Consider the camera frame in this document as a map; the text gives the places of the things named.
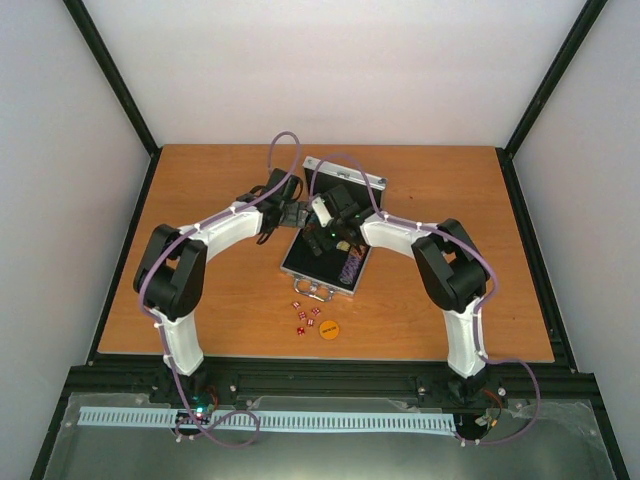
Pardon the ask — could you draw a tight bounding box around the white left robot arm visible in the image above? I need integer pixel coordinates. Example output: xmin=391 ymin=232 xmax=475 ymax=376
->
xmin=133 ymin=169 xmax=304 ymax=403

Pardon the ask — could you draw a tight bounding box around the orange dealer button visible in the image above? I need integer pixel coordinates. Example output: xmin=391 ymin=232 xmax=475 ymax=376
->
xmin=318 ymin=320 xmax=340 ymax=340

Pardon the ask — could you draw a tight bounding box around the aluminium poker case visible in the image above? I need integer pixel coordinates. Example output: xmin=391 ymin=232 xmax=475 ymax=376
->
xmin=281 ymin=156 xmax=387 ymax=302

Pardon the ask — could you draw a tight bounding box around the purple poker chip stack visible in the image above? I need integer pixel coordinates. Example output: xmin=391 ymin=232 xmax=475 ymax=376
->
xmin=338 ymin=252 xmax=367 ymax=285

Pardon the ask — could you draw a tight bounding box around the blue playing card box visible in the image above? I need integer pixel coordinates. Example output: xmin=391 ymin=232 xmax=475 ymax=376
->
xmin=336 ymin=241 xmax=350 ymax=252

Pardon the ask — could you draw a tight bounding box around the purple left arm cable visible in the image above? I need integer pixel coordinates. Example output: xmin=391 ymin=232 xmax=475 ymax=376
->
xmin=138 ymin=131 xmax=302 ymax=447

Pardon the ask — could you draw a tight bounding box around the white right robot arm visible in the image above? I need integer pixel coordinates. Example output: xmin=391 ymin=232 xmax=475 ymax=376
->
xmin=307 ymin=185 xmax=492 ymax=405

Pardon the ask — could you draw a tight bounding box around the light blue cable duct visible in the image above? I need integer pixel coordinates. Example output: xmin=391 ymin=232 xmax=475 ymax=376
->
xmin=77 ymin=406 xmax=455 ymax=436

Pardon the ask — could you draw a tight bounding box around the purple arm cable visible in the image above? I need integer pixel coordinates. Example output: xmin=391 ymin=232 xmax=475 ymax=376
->
xmin=138 ymin=131 xmax=302 ymax=447
xmin=308 ymin=153 xmax=542 ymax=447

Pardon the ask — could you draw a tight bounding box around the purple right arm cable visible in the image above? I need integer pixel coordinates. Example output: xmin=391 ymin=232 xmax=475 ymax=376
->
xmin=308 ymin=153 xmax=542 ymax=447

